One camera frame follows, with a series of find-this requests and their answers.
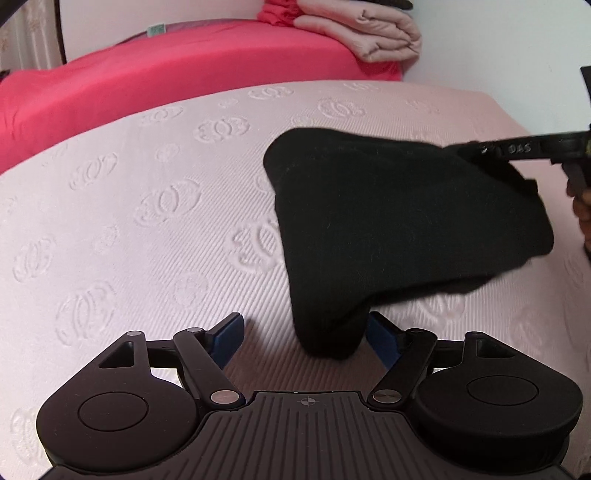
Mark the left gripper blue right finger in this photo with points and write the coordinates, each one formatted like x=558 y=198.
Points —
x=383 y=337

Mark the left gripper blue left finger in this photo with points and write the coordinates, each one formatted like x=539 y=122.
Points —
x=224 y=339

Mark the black pants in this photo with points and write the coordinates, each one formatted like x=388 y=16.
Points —
x=367 y=222

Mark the right hand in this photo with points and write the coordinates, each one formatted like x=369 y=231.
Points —
x=581 y=205

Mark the white embossed mattress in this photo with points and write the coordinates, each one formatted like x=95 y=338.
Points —
x=121 y=246

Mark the dark brown pillow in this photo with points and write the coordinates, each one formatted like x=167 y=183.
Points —
x=405 y=5

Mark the folded beige blanket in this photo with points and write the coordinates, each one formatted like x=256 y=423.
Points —
x=374 y=33

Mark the pink red bed sheet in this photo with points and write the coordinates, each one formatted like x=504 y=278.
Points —
x=41 y=108

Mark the red ruffled pillow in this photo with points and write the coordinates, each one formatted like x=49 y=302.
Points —
x=279 y=12

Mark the floral curtain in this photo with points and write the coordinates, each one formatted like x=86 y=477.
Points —
x=29 y=38

